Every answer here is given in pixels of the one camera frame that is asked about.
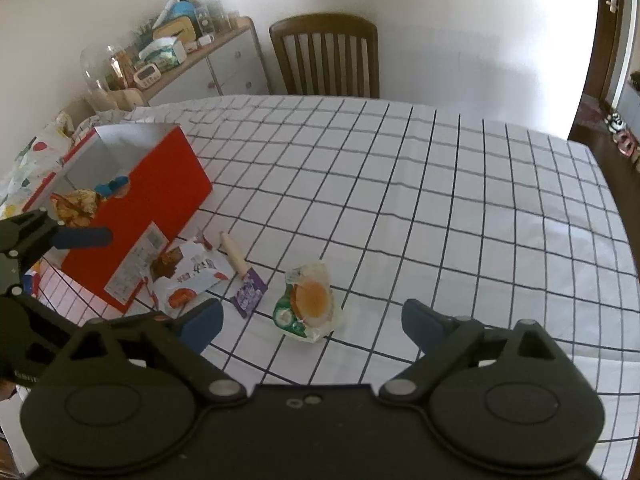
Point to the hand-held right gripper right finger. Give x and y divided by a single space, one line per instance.
425 325

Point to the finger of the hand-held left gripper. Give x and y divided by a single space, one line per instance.
30 317
85 237

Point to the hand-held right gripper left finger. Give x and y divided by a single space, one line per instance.
202 324

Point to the red puffed snack bag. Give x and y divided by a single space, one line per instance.
75 207

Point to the blue cookie packet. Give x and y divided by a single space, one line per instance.
112 187

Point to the red cardboard box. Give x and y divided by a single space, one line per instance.
160 195

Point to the green white pastry packet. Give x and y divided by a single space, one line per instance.
310 305

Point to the white chocolate wafer packet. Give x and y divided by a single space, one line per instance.
195 270

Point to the small purple snack packet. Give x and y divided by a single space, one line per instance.
250 292

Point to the cream sausage stick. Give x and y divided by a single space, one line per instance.
234 255

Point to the polka dot gift bag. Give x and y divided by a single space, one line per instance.
30 160

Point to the checked white tablecloth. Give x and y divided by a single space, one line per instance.
400 210

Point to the white kitchen timer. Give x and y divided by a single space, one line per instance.
147 75

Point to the green tissue box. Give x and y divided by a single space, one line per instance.
162 51

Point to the white wooden sideboard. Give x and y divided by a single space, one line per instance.
225 65

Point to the yellow storage box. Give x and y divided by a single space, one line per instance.
175 30

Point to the wooden chair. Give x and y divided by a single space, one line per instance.
325 55

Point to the brown wooden door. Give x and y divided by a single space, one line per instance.
611 30

